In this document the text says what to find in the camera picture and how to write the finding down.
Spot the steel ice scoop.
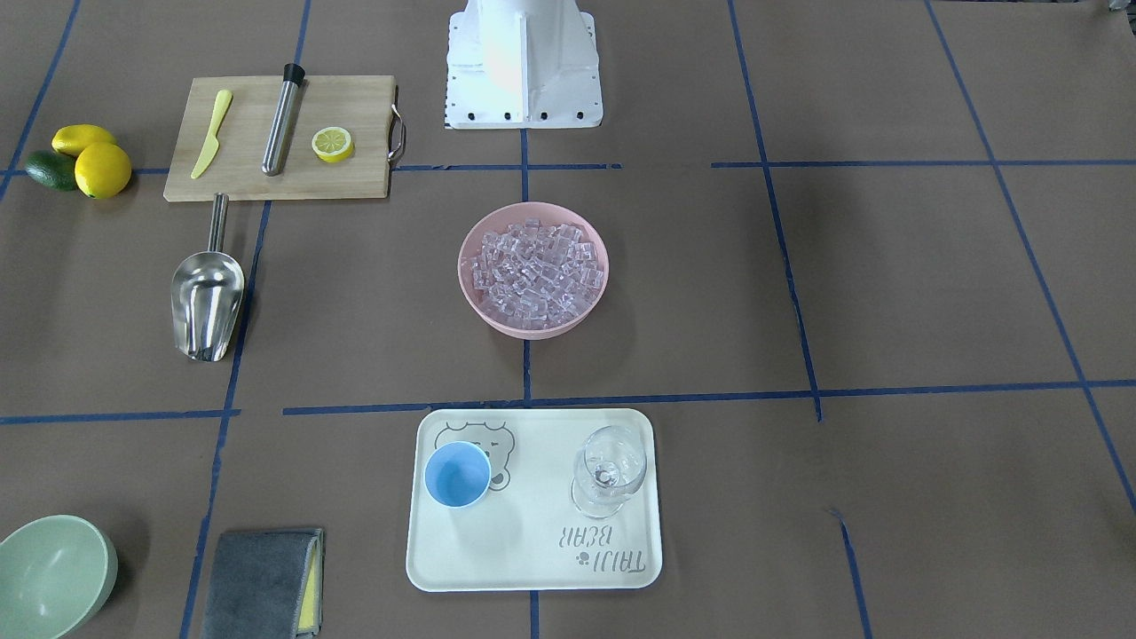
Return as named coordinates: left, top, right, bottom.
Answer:
left=170, top=193, right=245, bottom=360

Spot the pile of ice cubes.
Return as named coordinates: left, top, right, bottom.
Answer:
left=460, top=217, right=608, bottom=330

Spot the blue plastic cup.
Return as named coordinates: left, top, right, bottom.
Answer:
left=423, top=441, right=492, bottom=509

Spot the pink bowl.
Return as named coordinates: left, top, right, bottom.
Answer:
left=457, top=201, right=611, bottom=341

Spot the clear wine glass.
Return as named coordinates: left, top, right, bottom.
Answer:
left=571, top=425, right=648, bottom=518

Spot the cream bear tray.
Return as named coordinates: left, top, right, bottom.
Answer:
left=406, top=408, right=665, bottom=592

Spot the lemon half slice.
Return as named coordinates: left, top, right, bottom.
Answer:
left=310, top=126, right=356, bottom=163

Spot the wooden cutting board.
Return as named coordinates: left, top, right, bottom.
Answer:
left=162, top=75, right=395, bottom=202

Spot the steel muddler black cap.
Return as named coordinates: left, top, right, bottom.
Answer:
left=261, top=63, right=307, bottom=177

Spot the yellow plastic knife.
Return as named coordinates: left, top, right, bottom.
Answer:
left=190, top=89, right=233, bottom=179

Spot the grey folded cloth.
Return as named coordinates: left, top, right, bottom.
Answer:
left=201, top=526, right=325, bottom=638

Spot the whole yellow lemon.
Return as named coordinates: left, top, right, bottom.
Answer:
left=75, top=142, right=133, bottom=199

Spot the green bowl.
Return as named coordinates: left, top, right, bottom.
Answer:
left=1, top=515, right=118, bottom=638

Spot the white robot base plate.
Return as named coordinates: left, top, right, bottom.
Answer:
left=444, top=1, right=604, bottom=130

